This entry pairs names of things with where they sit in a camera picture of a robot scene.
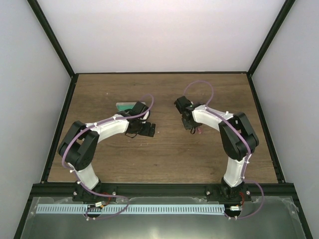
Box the purple cable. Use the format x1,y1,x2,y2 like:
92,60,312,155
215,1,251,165
61,94,155,221
183,80,264,221

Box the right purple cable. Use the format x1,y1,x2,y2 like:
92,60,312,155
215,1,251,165
183,80,264,221

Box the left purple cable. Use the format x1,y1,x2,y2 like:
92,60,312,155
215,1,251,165
61,94,155,221

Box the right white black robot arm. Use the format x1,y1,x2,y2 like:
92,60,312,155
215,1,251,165
174,96,259,201

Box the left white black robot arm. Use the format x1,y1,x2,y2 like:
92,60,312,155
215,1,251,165
57,102,156,201

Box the pink sunglasses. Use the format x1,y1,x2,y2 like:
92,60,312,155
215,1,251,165
196,127,202,134

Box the black enclosure frame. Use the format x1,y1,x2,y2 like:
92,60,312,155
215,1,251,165
12,0,314,239

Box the black mounting rail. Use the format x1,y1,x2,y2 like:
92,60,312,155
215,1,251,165
29,183,298,203

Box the grey green glasses case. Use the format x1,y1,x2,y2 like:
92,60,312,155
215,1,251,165
116,102,148,114

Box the light blue slotted cable duct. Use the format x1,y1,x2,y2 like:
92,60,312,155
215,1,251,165
35,204,225,215

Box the metal front plate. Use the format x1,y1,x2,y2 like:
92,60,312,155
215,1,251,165
21,197,306,239

